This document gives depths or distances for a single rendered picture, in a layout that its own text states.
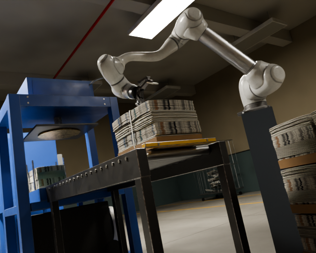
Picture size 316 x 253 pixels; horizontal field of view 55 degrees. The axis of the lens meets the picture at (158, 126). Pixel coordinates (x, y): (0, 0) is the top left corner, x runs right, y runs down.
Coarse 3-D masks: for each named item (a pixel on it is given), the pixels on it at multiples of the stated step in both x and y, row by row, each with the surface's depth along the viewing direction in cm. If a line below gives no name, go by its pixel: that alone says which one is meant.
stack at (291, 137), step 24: (288, 120) 149; (312, 120) 138; (288, 144) 151; (312, 144) 137; (288, 168) 156; (312, 168) 138; (288, 192) 155; (312, 192) 140; (312, 216) 142; (312, 240) 144
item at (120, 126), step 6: (126, 114) 155; (120, 120) 160; (126, 120) 155; (114, 126) 166; (120, 126) 160; (126, 126) 155; (120, 132) 161; (126, 132) 156; (120, 138) 161; (126, 138) 157; (120, 144) 163; (126, 144) 157; (120, 150) 162
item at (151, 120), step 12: (144, 108) 142; (156, 108) 140; (168, 108) 145; (180, 108) 149; (192, 108) 154; (144, 120) 142; (156, 120) 138; (168, 120) 141; (180, 120) 146; (192, 120) 150; (144, 132) 143; (156, 132) 136; (168, 132) 139; (180, 132) 144; (192, 132) 148
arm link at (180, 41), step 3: (174, 30) 194; (174, 33) 195; (171, 36) 197; (174, 36) 196; (177, 36) 194; (174, 39) 196; (177, 39) 196; (180, 39) 195; (183, 39) 194; (186, 39) 194; (189, 39) 197; (177, 42) 196; (180, 42) 197; (183, 42) 197; (186, 42) 200; (180, 45) 198
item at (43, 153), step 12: (24, 144) 449; (36, 144) 459; (48, 144) 470; (36, 156) 454; (48, 156) 465; (60, 156) 475; (12, 168) 431; (12, 180) 427; (0, 192) 414; (0, 204) 410; (0, 252) 395
